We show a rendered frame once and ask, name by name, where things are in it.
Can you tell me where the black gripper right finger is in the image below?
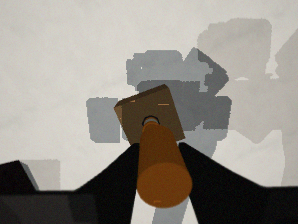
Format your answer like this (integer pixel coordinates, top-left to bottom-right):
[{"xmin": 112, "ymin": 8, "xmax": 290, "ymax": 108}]
[{"xmin": 178, "ymin": 142, "xmax": 298, "ymax": 224}]

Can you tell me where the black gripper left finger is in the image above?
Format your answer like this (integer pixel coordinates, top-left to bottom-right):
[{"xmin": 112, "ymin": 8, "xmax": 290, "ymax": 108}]
[{"xmin": 0, "ymin": 143, "xmax": 140, "ymax": 224}]

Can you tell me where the brown wooden block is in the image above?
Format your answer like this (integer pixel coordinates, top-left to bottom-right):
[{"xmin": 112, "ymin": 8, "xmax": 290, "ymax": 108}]
[{"xmin": 114, "ymin": 84, "xmax": 185, "ymax": 146}]

